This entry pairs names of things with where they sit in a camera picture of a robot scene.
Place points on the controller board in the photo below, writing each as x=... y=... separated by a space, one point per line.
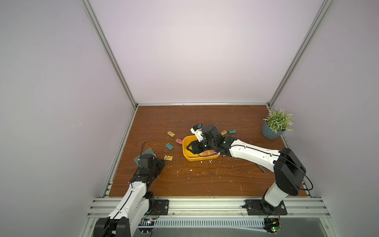
x=272 y=225
x=146 y=226

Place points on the left controller board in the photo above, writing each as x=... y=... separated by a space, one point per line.
x=146 y=226

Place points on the right controller board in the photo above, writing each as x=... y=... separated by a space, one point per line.
x=272 y=225

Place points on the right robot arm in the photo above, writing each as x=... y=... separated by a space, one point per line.
x=289 y=172

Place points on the yellow plastic storage box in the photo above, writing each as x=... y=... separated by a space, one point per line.
x=189 y=151

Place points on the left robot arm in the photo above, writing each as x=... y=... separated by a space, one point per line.
x=123 y=221

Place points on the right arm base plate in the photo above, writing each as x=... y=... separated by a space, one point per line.
x=261 y=207

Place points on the aluminium front rail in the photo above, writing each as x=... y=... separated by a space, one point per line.
x=231 y=207

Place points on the potted green plant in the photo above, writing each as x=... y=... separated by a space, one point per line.
x=276 y=123

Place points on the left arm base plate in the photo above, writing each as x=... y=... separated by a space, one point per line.
x=161 y=207

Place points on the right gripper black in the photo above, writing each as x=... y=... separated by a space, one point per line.
x=200 y=145

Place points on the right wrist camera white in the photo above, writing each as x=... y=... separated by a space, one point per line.
x=197 y=131

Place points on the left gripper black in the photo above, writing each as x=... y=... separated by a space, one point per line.
x=160 y=163

